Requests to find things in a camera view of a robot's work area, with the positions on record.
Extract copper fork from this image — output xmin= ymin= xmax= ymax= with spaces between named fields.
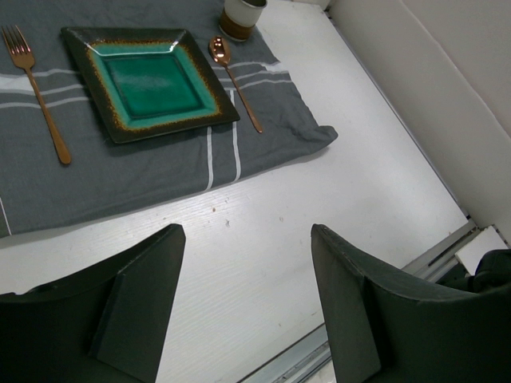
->
xmin=1 ymin=26 xmax=71 ymax=165

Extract front aluminium rail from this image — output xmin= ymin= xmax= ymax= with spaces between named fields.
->
xmin=239 ymin=223 xmax=500 ymax=383

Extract grey striped cloth placemat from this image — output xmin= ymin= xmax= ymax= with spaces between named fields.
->
xmin=1 ymin=1 xmax=337 ymax=237

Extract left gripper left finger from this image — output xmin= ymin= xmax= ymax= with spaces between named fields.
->
xmin=1 ymin=224 xmax=186 ymax=382

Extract white and brown cup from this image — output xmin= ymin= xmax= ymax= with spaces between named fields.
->
xmin=219 ymin=0 xmax=267 ymax=41

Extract right aluminium rail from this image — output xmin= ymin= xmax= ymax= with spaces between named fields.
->
xmin=324 ymin=1 xmax=477 ymax=227

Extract aluminium rail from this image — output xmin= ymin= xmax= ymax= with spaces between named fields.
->
xmin=239 ymin=223 xmax=500 ymax=383
xmin=324 ymin=1 xmax=477 ymax=227

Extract square green ceramic plate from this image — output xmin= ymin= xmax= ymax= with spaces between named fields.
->
xmin=61 ymin=27 xmax=240 ymax=144

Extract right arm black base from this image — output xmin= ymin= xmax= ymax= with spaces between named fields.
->
xmin=438 ymin=249 xmax=510 ymax=294

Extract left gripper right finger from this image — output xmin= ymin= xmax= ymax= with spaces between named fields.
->
xmin=311 ymin=224 xmax=510 ymax=382

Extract copper spoon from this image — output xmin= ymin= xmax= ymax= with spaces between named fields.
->
xmin=208 ymin=35 xmax=263 ymax=133

